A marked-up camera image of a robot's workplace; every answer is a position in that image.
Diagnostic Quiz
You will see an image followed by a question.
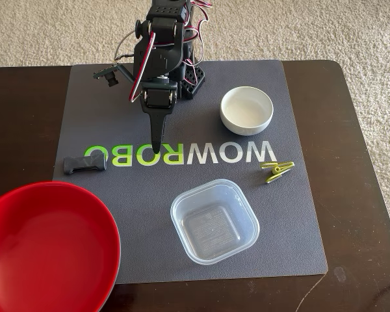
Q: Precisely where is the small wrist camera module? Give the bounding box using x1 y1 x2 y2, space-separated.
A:
92 63 136 88

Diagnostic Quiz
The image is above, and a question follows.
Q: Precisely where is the black perforated bracket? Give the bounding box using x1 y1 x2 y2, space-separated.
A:
178 61 207 100

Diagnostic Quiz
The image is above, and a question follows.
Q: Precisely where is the large red bowl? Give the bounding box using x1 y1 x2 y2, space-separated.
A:
0 181 122 312

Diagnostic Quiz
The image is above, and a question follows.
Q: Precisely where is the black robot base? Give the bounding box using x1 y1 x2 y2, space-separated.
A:
177 40 198 98

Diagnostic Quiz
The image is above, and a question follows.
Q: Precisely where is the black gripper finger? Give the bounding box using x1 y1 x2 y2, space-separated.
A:
142 109 175 155

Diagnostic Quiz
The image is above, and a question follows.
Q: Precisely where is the small white bowl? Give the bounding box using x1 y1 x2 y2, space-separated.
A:
220 86 274 137

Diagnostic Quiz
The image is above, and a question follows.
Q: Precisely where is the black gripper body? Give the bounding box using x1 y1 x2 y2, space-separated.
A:
138 77 180 111

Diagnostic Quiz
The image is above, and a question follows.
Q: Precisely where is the grey WOWROBO mat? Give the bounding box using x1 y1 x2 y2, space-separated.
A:
51 59 329 285

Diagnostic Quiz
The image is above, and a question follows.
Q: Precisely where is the yellow-green clothes clip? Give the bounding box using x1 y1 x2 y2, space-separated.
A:
259 161 295 185

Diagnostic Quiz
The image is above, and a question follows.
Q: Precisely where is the clear plastic container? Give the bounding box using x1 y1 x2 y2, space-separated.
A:
170 178 260 266

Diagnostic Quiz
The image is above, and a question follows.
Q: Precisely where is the thin grey camera cable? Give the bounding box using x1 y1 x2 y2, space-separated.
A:
114 31 140 61

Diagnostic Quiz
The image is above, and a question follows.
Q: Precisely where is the red white gripper servo cable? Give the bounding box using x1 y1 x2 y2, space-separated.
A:
129 31 157 104

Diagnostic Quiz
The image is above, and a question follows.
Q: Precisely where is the red white base servo cable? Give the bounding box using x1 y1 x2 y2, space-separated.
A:
183 0 213 66

